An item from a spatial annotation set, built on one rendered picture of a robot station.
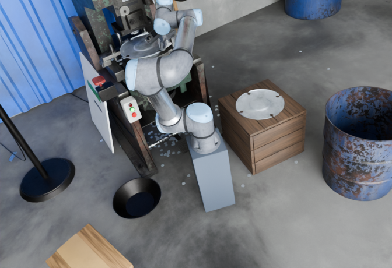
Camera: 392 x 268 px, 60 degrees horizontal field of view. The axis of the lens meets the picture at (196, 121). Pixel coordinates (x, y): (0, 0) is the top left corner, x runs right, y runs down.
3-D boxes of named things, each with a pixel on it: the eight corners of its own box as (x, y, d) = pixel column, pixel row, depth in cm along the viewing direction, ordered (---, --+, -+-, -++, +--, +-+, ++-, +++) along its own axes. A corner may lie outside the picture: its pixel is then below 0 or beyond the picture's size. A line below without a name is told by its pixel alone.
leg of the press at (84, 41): (158, 172, 225) (116, 53, 167) (143, 180, 221) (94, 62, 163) (112, 108, 290) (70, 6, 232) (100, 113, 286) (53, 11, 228)
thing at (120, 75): (184, 52, 208) (182, 43, 204) (117, 83, 195) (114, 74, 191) (163, 37, 229) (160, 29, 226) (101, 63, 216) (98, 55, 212)
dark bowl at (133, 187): (172, 207, 201) (170, 200, 197) (126, 235, 192) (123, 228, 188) (151, 176, 223) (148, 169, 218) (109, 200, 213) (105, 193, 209)
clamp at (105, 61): (129, 56, 204) (123, 41, 197) (102, 67, 198) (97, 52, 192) (125, 53, 208) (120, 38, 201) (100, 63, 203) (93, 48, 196)
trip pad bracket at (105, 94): (125, 110, 194) (114, 83, 181) (109, 118, 191) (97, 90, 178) (121, 106, 198) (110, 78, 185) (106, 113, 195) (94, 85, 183)
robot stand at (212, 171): (235, 204, 196) (227, 150, 167) (205, 212, 195) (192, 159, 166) (226, 180, 210) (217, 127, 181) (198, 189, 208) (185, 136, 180)
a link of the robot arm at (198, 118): (213, 137, 161) (210, 115, 153) (186, 138, 164) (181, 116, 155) (215, 120, 170) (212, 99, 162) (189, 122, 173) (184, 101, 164)
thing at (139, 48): (147, 30, 210) (147, 28, 210) (179, 39, 193) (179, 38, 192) (110, 51, 196) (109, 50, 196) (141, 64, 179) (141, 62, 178)
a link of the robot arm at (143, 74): (190, 136, 167) (158, 77, 118) (161, 137, 170) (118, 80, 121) (191, 114, 172) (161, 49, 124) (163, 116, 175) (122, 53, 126)
